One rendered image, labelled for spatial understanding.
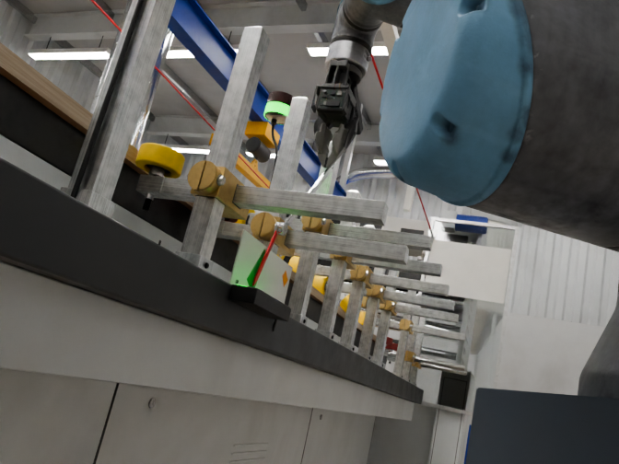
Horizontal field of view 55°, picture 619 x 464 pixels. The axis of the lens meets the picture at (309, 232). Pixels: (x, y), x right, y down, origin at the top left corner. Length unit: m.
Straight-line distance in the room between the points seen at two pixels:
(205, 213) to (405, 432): 2.95
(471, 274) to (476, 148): 3.31
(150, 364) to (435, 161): 0.61
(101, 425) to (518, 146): 0.97
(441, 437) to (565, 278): 6.80
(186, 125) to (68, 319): 11.10
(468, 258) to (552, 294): 6.45
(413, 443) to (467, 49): 3.46
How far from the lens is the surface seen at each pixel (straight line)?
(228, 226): 1.24
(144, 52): 0.77
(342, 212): 0.89
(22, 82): 0.91
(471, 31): 0.35
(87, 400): 1.13
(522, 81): 0.35
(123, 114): 0.74
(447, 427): 3.59
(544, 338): 9.92
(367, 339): 2.08
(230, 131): 0.97
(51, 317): 0.71
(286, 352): 1.25
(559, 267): 10.17
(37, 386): 1.03
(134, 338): 0.84
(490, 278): 3.65
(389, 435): 3.76
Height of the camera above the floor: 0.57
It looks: 14 degrees up
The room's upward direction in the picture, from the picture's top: 13 degrees clockwise
